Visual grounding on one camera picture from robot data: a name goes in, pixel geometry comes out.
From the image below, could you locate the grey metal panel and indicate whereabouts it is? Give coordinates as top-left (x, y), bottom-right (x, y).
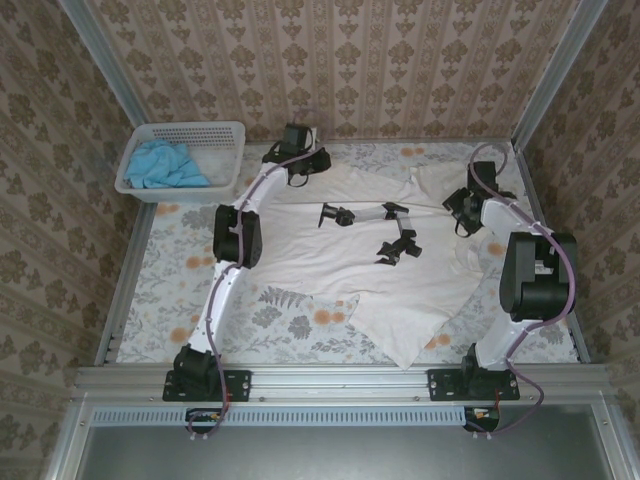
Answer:
top-left (79, 424), bottom-right (606, 480)

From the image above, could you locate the white t-shirt with robot print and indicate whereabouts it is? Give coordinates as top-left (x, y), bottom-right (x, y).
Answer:
top-left (239, 162), bottom-right (504, 371)

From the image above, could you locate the white plastic basket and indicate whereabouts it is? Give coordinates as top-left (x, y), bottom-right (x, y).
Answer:
top-left (114, 119), bottom-right (247, 204)

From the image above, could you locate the aluminium mounting rail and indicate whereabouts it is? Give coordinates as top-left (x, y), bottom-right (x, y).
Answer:
top-left (74, 364), bottom-right (609, 404)

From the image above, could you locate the aluminium table side rail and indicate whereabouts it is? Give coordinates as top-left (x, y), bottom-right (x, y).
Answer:
top-left (93, 199), bottom-right (159, 369)
top-left (513, 142), bottom-right (592, 364)

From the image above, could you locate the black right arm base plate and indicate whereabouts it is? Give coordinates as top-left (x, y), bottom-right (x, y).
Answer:
top-left (427, 368), bottom-right (521, 402)

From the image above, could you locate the black connector box with wires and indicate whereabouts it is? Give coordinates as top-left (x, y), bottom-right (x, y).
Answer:
top-left (463, 404), bottom-right (502, 434)
top-left (185, 407), bottom-right (227, 435)

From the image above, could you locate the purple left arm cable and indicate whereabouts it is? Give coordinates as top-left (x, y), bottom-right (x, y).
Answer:
top-left (187, 107), bottom-right (324, 444)

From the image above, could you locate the light blue t-shirt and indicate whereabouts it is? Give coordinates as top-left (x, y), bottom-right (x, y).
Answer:
top-left (123, 139), bottom-right (211, 190)

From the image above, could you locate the aluminium frame post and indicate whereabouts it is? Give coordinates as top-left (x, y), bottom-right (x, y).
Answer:
top-left (512, 0), bottom-right (614, 147)
top-left (62, 0), bottom-right (147, 132)

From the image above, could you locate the white slotted cable duct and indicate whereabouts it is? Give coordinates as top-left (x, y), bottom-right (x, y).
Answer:
top-left (92, 405), bottom-right (467, 428)

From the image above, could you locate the floral tablecloth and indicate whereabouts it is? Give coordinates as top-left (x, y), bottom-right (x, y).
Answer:
top-left (114, 141), bottom-right (581, 365)

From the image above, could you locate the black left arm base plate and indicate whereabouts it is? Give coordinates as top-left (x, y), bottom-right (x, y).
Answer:
top-left (162, 368), bottom-right (253, 403)

